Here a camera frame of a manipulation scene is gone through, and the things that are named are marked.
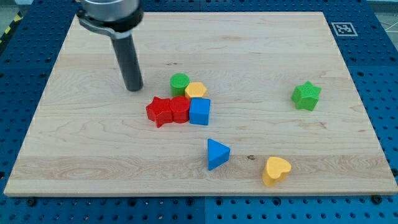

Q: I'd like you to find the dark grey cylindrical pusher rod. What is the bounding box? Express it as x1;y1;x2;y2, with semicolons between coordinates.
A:
111;35;143;91

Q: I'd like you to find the red star block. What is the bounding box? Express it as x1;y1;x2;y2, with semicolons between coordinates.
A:
146;96;173;128

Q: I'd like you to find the green star block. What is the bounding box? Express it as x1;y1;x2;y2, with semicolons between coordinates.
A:
292;81;322;111

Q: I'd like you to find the green cylinder block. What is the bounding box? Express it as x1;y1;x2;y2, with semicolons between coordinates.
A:
170;73;190;96

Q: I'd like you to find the red cylinder block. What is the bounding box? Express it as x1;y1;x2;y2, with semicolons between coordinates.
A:
169;95;190;123

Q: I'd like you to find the yellow hexagon block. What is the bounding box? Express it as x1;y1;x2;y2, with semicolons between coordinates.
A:
185;82;207;99

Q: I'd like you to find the blue cube block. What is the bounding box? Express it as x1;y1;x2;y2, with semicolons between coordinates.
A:
189;98;211;125

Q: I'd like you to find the light wooden board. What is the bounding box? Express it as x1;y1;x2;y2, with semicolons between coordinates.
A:
4;12;397;197

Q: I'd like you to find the blue triangle block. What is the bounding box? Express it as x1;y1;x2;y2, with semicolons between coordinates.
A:
207;139;231;170

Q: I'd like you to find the yellow heart block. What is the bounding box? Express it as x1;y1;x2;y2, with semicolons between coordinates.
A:
262;157;292;187

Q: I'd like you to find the white fiducial marker tag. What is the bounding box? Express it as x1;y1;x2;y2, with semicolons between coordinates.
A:
331;22;358;37

